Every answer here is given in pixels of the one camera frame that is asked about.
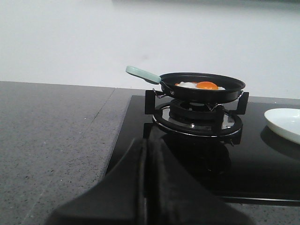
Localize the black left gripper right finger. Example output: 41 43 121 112
147 131 254 225

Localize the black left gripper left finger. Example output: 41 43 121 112
48 139 147 225

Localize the fried egg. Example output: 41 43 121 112
175 81 225 90

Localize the black frying pan mint handle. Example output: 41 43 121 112
126 66 246 104

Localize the white round plate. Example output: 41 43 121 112
264 108 300 144

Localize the black burner grate under pan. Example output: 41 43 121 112
145 90 249 145

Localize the black glass gas cooktop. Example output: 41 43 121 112
107 96 300 206

